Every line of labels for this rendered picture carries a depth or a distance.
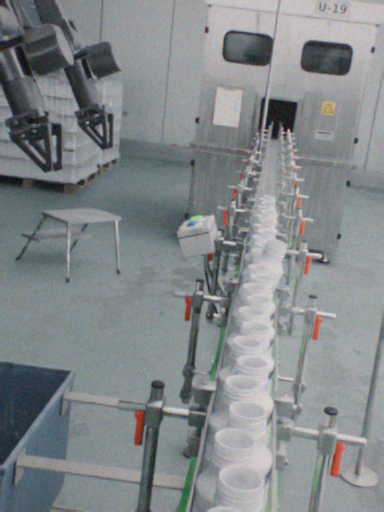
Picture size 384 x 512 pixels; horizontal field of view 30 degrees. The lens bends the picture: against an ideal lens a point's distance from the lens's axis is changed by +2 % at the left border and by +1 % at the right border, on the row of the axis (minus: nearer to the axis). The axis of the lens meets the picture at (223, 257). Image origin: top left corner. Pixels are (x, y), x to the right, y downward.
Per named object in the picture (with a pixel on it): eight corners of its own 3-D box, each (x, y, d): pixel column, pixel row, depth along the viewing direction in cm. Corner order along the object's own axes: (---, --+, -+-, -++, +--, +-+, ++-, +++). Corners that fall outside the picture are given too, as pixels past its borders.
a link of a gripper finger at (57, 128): (79, 163, 127) (59, 113, 126) (69, 165, 120) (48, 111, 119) (44, 176, 128) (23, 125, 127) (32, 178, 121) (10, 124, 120)
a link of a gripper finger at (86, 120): (122, 143, 168) (107, 105, 167) (116, 145, 161) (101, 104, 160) (96, 152, 169) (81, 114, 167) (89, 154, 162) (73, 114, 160)
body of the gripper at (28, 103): (61, 120, 126) (44, 78, 125) (44, 118, 116) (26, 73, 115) (26, 132, 127) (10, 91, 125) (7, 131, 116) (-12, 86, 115)
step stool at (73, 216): (69, 252, 542) (72, 199, 531) (121, 273, 504) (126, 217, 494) (14, 259, 507) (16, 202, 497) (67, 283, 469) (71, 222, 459)
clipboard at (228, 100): (239, 128, 580) (244, 87, 572) (211, 124, 581) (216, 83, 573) (239, 128, 583) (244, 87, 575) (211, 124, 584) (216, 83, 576)
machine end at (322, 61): (338, 267, 601) (387, 5, 548) (178, 245, 607) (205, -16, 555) (327, 229, 755) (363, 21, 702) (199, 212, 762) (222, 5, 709)
